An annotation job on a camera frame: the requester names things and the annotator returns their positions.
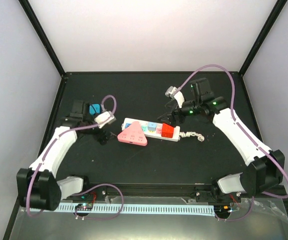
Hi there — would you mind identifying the red cube socket adapter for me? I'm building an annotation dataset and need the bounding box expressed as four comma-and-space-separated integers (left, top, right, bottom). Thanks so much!
161, 123, 175, 139

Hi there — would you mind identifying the light blue usb charger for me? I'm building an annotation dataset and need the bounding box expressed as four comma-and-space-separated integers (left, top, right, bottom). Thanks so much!
147, 122, 157, 132

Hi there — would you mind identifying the white power strip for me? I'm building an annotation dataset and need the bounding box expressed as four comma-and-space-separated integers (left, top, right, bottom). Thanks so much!
121, 118, 180, 142

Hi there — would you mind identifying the blue square plug adapter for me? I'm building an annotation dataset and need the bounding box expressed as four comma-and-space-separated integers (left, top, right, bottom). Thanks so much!
89, 104, 101, 116

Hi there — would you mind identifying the pink triangular socket adapter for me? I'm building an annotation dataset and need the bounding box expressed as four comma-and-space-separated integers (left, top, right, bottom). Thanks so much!
117, 121, 148, 146

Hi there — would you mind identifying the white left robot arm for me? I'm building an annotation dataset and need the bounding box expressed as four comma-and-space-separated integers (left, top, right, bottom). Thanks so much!
16, 95, 117, 211

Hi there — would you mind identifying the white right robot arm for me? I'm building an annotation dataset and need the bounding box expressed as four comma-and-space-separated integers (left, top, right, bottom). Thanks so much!
158, 78, 285, 202

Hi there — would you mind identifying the left controller circuit board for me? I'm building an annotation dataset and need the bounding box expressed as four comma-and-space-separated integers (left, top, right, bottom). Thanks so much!
75, 203, 93, 211

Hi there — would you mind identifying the controller circuit board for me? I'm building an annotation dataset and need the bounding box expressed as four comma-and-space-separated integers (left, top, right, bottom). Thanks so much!
214, 205, 238, 214
75, 203, 93, 211

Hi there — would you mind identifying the right controller circuit board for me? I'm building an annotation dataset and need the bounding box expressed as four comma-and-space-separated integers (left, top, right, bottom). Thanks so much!
214, 205, 238, 214

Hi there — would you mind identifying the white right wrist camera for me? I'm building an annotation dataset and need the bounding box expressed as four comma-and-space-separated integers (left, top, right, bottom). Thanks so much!
165, 86, 185, 109

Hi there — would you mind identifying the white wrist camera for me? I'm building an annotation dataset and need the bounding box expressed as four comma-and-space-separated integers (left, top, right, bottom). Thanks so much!
165, 86, 185, 109
94, 111, 116, 129

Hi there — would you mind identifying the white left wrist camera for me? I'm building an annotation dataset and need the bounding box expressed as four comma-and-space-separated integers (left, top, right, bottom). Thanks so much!
94, 111, 116, 129

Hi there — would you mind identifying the white coiled power cord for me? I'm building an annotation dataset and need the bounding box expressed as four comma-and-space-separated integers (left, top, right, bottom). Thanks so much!
179, 130, 206, 143

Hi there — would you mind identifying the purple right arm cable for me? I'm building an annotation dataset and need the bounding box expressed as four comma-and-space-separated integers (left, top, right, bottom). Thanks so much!
176, 64, 288, 222

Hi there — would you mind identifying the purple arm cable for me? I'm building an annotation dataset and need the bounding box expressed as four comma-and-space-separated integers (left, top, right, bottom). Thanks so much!
25, 94, 117, 217
176, 64, 288, 222

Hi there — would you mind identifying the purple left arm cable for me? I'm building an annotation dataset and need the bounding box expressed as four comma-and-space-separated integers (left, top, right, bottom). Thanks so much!
25, 94, 117, 217

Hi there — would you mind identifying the black front mounting rail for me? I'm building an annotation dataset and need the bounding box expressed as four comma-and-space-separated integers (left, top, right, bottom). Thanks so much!
58, 181, 284, 201

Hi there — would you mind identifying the light blue slotted cable duct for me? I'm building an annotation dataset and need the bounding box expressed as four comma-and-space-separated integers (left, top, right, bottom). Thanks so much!
55, 202, 215, 217

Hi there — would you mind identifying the black right frame post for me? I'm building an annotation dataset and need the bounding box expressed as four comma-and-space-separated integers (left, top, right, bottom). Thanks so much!
239, 0, 288, 77

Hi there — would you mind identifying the black frame post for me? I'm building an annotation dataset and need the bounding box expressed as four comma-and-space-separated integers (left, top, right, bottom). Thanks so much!
239, 0, 288, 77
18, 0, 65, 76

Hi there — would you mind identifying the black left frame post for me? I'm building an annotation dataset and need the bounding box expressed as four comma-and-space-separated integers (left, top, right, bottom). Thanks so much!
18, 0, 65, 76

